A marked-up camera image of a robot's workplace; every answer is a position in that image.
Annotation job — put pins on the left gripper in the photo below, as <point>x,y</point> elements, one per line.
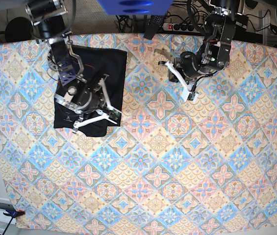
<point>187,69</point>

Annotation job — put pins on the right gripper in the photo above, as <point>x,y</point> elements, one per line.
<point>86,97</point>

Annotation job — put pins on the black T-shirt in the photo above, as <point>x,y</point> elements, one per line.
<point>96,61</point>

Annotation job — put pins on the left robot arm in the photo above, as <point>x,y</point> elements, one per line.
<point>213,55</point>

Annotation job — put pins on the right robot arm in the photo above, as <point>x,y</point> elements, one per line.
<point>47,19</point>

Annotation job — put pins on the white power strip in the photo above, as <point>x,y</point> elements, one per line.
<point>179,27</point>

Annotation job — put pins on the patterned tablecloth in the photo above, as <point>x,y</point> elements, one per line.
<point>171,168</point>

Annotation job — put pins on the black round stand base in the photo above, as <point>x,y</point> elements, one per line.
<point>17,30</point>

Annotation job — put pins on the blue clamp bottom left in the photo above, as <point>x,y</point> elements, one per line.
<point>13,214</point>

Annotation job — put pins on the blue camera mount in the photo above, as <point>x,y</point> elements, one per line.
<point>135,7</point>

